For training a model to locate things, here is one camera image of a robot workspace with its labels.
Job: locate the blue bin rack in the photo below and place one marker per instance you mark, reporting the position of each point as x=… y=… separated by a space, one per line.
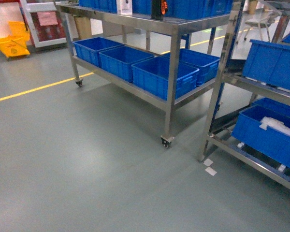
x=269 y=63
x=270 y=141

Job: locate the blue crate on cart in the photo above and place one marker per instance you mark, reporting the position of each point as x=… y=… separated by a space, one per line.
x=207 y=64
x=89 y=49
x=152 y=75
x=119 y=61

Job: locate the blue bin upper rack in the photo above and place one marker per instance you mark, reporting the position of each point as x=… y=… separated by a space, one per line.
x=269 y=63

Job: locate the white plastic bag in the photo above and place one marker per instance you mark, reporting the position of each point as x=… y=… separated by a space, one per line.
x=274 y=124

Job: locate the yellow mop bucket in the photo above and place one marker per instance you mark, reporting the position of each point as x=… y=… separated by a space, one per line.
x=15 y=45

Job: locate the steel flow rack shelf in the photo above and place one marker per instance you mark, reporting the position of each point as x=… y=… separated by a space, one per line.
x=231 y=168

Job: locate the steel wheeled shelf cart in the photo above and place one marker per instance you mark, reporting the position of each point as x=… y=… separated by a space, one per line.
x=176 y=29

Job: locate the white carton box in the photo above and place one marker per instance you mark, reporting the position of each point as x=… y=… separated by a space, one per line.
x=124 y=7

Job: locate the blue bin lower rack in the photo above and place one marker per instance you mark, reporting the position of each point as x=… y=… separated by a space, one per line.
x=270 y=141

